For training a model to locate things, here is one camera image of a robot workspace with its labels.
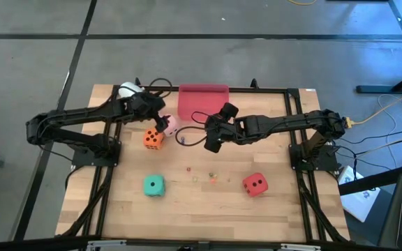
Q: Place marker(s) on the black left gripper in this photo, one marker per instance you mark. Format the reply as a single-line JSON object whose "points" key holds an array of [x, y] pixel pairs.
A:
{"points": [[143, 106]]}

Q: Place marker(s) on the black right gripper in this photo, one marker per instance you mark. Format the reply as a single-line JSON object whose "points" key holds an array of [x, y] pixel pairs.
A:
{"points": [[222, 130]]}

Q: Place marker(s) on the large pink foam die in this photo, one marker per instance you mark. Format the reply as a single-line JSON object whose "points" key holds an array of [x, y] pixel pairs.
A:
{"points": [[172, 126]]}

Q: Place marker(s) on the large orange foam die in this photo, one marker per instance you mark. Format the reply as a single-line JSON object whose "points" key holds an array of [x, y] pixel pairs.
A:
{"points": [[153, 138]]}

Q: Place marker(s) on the pink translucent plastic bin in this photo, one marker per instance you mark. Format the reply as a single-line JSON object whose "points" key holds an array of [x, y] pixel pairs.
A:
{"points": [[202, 101]]}

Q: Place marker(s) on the large teal foam die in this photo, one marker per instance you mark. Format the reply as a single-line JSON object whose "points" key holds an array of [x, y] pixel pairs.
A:
{"points": [[154, 185]]}

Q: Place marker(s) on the large red foam die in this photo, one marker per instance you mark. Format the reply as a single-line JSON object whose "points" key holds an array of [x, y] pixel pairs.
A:
{"points": [[255, 184]]}

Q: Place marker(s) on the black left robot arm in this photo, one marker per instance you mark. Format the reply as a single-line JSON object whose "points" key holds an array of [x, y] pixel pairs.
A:
{"points": [[82, 113]]}

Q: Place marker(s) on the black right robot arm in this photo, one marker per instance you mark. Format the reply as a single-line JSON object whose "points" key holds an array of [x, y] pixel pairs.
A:
{"points": [[291, 122]]}

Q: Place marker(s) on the white box with blue print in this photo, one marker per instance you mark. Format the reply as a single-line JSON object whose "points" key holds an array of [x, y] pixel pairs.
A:
{"points": [[358, 202]]}

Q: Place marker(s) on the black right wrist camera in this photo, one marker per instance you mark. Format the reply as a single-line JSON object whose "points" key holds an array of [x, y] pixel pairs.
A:
{"points": [[229, 111]]}

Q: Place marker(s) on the black aluminium table frame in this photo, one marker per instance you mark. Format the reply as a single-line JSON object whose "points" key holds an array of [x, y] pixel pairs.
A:
{"points": [[264, 90]]}

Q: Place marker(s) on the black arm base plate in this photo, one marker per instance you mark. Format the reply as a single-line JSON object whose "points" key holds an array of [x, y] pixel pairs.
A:
{"points": [[82, 159], [328, 164]]}

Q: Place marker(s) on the black diagonal frame strut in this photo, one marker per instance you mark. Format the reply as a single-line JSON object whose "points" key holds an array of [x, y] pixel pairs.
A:
{"points": [[379, 179]]}

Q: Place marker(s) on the black camera rig crossbar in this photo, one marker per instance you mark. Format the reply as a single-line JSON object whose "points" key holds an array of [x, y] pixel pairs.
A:
{"points": [[30, 244]]}

